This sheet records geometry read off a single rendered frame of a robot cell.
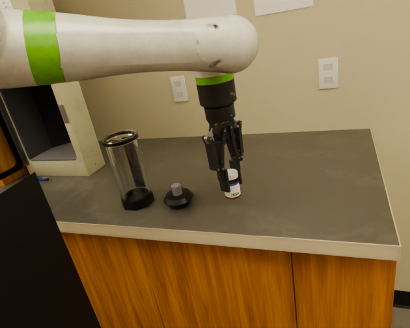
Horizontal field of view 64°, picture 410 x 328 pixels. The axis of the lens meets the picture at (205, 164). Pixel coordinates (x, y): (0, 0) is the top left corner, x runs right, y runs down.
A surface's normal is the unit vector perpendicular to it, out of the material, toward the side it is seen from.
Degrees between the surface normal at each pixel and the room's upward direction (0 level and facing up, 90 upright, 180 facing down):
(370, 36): 90
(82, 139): 90
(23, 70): 118
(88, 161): 90
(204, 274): 90
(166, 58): 112
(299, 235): 0
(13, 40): 76
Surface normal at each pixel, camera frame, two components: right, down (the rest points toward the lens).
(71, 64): 0.40, 0.74
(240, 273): -0.33, 0.44
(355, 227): -0.17, -0.90
